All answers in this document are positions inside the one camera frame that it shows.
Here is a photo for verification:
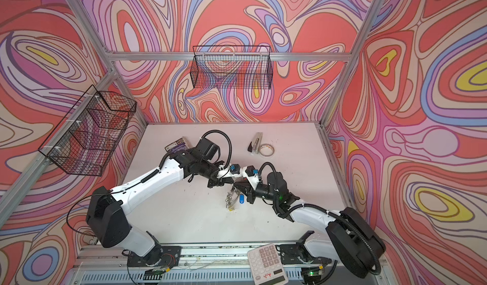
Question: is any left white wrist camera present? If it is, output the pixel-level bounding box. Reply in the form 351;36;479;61
216;164;241;179

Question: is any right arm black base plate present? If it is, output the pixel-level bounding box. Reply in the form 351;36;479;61
276;243;333;266

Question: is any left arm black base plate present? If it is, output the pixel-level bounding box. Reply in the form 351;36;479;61
127;246;182;268

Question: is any large keyring with coloured keys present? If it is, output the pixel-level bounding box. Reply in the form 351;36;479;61
225;186;245;211

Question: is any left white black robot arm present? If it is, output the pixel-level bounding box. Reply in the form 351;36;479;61
86;130;233;265

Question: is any black wire basket on wall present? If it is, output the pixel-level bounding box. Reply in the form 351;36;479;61
38;86;137;177
190;44;273;90

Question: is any white pink calculator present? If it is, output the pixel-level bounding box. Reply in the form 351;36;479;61
247;243;289;285

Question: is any silver black stapler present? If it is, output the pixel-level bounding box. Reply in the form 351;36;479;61
247;132;263;155

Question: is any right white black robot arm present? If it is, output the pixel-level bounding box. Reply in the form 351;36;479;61
230;162;386;278

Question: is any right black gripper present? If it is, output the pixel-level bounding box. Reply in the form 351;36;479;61
235;180;279;205

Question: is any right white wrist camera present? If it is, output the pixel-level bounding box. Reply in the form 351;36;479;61
244;166;261;189

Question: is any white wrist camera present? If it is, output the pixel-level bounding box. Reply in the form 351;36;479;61
244;166;261;189
216;164;241;179

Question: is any black wire basket on left wall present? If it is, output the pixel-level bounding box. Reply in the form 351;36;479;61
38;86;137;177

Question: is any black wire basket on back wall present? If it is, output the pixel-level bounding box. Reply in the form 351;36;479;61
190;44;273;90

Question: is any clear tape roll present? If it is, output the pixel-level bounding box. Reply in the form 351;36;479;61
259;144;275;158

